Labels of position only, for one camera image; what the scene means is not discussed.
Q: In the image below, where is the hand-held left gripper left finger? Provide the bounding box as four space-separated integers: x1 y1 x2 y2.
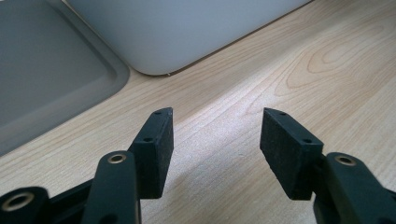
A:
128 106 175 200

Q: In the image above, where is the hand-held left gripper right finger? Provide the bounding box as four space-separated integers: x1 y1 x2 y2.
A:
259 106 325 201

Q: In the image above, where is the white compartment organizer box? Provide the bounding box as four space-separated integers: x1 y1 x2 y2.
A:
65 0 313 77

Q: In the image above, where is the grey flat mat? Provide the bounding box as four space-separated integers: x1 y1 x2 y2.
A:
0 0 131 158

